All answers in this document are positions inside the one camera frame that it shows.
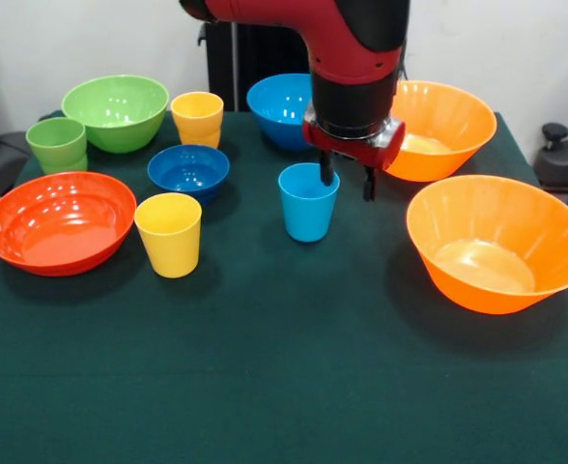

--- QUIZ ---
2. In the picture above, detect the red plastic bowl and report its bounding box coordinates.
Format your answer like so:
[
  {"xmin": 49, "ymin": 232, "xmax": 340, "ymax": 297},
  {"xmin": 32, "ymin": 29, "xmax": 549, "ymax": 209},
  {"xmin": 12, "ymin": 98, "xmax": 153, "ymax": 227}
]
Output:
[{"xmin": 0, "ymin": 171, "xmax": 138, "ymax": 277}]

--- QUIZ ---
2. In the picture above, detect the dark blue plastic bowl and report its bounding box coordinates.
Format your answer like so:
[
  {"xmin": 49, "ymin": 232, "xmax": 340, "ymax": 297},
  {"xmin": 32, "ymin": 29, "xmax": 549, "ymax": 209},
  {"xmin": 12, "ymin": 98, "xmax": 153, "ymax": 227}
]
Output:
[{"xmin": 147, "ymin": 143, "xmax": 231, "ymax": 206}]

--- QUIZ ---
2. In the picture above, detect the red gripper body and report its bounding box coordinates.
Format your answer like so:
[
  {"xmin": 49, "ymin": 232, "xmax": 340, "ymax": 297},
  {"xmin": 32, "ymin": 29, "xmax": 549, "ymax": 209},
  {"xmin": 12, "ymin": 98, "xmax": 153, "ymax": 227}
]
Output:
[{"xmin": 301, "ymin": 106, "xmax": 407, "ymax": 173}]

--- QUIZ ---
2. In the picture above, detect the light blue plastic cup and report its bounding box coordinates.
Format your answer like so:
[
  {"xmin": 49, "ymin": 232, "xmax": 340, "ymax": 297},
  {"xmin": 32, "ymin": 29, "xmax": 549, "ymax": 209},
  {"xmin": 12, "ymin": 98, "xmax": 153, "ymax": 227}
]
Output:
[{"xmin": 277, "ymin": 162, "xmax": 341, "ymax": 244}]

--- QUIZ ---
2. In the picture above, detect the orange plastic bowl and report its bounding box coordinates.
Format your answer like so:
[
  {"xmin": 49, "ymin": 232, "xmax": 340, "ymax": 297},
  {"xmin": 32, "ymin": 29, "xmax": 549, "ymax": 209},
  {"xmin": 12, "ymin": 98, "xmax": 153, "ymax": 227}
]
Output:
[
  {"xmin": 406, "ymin": 174, "xmax": 568, "ymax": 316},
  {"xmin": 384, "ymin": 79, "xmax": 498, "ymax": 184}
]

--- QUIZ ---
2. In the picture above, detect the green plastic cup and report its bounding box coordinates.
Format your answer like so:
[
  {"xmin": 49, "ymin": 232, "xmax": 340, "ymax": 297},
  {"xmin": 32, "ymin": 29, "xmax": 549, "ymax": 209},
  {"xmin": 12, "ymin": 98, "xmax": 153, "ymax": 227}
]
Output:
[
  {"xmin": 25, "ymin": 116, "xmax": 88, "ymax": 165},
  {"xmin": 37, "ymin": 152, "xmax": 90, "ymax": 176}
]

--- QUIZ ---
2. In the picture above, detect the dark green tablecloth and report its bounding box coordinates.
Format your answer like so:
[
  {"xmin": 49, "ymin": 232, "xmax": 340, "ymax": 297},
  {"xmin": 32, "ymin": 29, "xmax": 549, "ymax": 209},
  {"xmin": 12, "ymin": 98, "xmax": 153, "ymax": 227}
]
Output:
[{"xmin": 0, "ymin": 109, "xmax": 568, "ymax": 464}]

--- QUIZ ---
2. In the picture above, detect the light blue plastic bowl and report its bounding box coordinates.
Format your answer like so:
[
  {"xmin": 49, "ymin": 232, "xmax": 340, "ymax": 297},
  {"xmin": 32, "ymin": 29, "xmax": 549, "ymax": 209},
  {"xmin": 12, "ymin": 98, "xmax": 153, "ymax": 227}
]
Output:
[{"xmin": 245, "ymin": 72, "xmax": 314, "ymax": 152}]

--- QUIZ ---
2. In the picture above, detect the yellow plastic cup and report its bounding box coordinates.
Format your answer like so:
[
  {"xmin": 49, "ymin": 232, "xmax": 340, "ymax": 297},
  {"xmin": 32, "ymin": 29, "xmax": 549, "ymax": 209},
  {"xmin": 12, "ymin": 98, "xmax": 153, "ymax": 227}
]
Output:
[
  {"xmin": 133, "ymin": 191, "xmax": 203, "ymax": 279},
  {"xmin": 170, "ymin": 91, "xmax": 225, "ymax": 134},
  {"xmin": 177, "ymin": 126, "xmax": 222, "ymax": 150}
]

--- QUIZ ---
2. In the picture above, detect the green plastic bowl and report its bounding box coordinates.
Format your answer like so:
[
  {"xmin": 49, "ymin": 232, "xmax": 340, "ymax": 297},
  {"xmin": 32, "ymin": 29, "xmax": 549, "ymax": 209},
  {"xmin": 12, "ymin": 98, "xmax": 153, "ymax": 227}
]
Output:
[{"xmin": 61, "ymin": 73, "xmax": 171, "ymax": 155}]

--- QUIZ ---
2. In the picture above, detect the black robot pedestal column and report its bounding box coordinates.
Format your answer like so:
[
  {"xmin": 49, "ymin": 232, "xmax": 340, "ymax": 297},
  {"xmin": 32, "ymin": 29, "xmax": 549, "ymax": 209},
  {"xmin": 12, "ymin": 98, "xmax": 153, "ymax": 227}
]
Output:
[{"xmin": 197, "ymin": 21, "xmax": 314, "ymax": 113}]

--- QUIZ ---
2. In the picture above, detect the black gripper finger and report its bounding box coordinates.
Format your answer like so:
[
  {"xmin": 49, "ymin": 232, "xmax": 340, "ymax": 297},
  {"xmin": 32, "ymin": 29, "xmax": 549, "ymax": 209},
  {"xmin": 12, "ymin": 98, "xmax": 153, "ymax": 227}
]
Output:
[
  {"xmin": 318, "ymin": 149, "xmax": 336, "ymax": 187},
  {"xmin": 362, "ymin": 166, "xmax": 377, "ymax": 203}
]

